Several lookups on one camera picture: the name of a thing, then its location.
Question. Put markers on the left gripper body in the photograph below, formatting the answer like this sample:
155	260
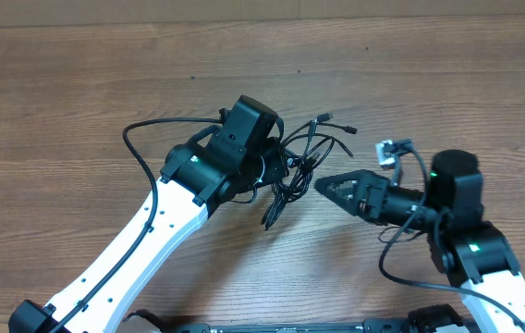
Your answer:
274	164

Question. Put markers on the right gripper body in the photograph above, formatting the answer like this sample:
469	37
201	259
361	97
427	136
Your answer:
380	186

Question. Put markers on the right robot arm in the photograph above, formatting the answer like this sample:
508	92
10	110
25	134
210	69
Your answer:
475	256

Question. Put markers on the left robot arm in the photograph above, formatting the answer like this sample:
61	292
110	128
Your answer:
230	156

